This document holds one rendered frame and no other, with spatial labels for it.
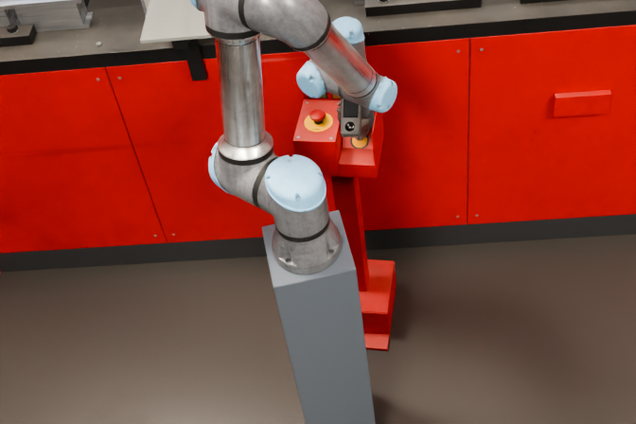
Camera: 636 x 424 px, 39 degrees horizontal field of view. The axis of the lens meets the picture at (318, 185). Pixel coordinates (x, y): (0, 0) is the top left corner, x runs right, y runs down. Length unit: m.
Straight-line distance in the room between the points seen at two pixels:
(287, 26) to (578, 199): 1.49
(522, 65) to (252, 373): 1.18
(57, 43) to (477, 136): 1.20
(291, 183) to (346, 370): 0.60
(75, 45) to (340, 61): 0.99
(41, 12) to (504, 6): 1.24
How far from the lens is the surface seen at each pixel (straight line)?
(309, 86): 1.96
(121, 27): 2.53
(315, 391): 2.25
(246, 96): 1.75
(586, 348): 2.74
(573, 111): 2.57
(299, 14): 1.59
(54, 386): 2.88
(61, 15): 2.56
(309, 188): 1.77
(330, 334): 2.07
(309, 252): 1.87
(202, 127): 2.58
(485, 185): 2.75
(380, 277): 2.72
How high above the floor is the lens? 2.26
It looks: 46 degrees down
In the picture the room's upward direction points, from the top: 9 degrees counter-clockwise
